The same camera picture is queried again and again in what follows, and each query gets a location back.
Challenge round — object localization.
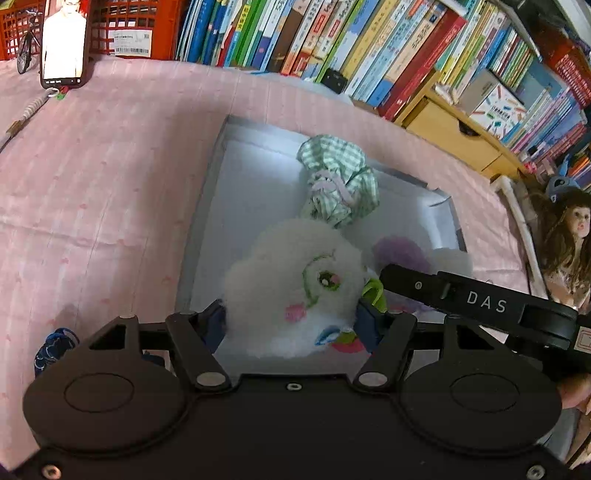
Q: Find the small toy bicycle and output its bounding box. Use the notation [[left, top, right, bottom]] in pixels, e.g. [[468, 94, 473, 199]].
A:
[[16, 9, 42, 75]]

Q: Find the grey cardboard box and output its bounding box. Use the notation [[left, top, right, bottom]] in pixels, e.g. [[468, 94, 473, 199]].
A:
[[175, 115, 467, 365]]

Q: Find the pink striped tablecloth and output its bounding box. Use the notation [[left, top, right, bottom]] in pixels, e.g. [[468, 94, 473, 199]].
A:
[[0, 58, 546, 462]]

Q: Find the small black device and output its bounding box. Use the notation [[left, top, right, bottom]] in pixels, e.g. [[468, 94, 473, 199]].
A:
[[321, 68, 347, 95]]

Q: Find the blue plush toy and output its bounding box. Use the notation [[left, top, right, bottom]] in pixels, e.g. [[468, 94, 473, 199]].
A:
[[545, 154, 580, 204]]

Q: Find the green patterned fabric bundle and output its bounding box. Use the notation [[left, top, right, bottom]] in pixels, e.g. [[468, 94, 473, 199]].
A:
[[297, 134, 380, 229]]

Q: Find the red plastic basket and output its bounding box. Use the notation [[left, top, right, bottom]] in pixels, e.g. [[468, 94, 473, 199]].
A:
[[540, 28, 591, 107]]

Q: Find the blue patterned scrunchie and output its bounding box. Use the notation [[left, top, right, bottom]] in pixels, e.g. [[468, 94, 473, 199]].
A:
[[33, 328, 80, 377]]

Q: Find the white plush toy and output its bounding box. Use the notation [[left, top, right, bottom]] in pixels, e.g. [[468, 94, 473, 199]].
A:
[[224, 218, 384, 361]]

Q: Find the red plastic crate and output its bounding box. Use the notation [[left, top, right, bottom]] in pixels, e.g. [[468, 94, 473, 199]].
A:
[[0, 0, 183, 61]]

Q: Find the smartphone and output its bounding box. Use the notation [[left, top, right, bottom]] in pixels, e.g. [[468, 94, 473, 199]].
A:
[[40, 0, 92, 90]]

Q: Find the wooden drawer unit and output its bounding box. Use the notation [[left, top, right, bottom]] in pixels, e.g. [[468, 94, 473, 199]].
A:
[[392, 69, 532, 181]]

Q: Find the white plastic tube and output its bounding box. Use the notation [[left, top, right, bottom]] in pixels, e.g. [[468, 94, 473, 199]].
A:
[[490, 175, 550, 301]]

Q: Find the person's right hand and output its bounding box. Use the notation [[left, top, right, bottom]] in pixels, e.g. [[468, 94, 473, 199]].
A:
[[556, 373, 591, 411]]

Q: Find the charging cable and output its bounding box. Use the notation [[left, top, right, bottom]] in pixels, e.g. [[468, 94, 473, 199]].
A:
[[0, 88, 68, 153]]

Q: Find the white box with colourful print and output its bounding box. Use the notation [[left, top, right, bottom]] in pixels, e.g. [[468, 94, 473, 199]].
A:
[[457, 69, 527, 139]]

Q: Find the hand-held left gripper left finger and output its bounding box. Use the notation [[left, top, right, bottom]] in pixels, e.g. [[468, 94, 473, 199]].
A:
[[78, 299, 232, 393]]

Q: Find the doll with brown hair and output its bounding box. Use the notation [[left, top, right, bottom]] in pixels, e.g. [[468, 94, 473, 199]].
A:
[[526, 189, 591, 315]]

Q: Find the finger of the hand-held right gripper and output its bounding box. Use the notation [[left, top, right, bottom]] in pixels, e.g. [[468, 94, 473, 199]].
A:
[[379, 264, 451, 309]]

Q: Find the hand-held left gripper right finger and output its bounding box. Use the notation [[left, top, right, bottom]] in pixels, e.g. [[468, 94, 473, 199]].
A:
[[353, 299, 509, 392]]

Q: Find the purple plush toy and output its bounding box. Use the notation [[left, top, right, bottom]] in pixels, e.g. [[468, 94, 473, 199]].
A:
[[372, 235, 446, 324]]

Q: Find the row of upright books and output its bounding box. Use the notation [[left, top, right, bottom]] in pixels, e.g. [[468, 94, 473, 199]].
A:
[[175, 0, 591, 185]]

